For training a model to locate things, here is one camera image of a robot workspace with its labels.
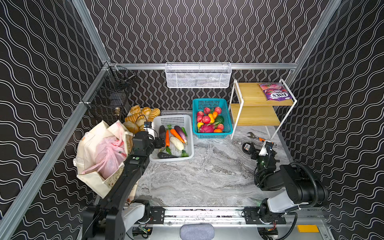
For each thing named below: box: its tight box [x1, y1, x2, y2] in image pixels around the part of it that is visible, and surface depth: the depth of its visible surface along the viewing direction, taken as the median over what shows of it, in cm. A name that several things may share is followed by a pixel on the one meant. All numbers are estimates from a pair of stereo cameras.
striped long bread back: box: [124, 112, 145, 123], surface depth 115 cm
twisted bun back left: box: [130, 105, 141, 115], surface depth 119 cm
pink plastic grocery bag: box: [82, 123, 127, 179], surface depth 76 cm
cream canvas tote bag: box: [73, 119, 133, 199], surface depth 74 cm
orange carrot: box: [170, 129, 186, 144], surface depth 105 cm
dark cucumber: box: [157, 152, 179, 159], surface depth 94 cm
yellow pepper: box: [208, 113, 215, 124], surface depth 111 cm
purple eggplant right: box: [174, 125, 188, 145], surface depth 105 cm
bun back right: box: [142, 106, 152, 116], surface depth 119 cm
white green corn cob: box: [170, 136, 184, 151], surface depth 99 cm
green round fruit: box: [215, 115, 225, 124], surface depth 111 cm
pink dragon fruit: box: [200, 123, 215, 133], surface depth 102 cm
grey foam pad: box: [179, 223, 215, 240], surface depth 69 cm
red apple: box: [202, 115, 211, 124], surface depth 108 cm
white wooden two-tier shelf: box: [229, 79, 297, 139], surface depth 86 cm
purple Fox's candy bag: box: [259, 82, 293, 101], surface depth 83 cm
